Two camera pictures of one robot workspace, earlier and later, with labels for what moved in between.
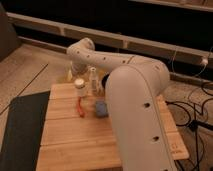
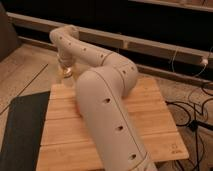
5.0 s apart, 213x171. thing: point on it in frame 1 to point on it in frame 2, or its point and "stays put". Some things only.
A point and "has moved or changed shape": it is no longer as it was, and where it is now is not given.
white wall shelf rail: x=110 y=39 stays put
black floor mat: x=24 y=132 stays put
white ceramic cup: x=79 y=84 has moved or changed shape
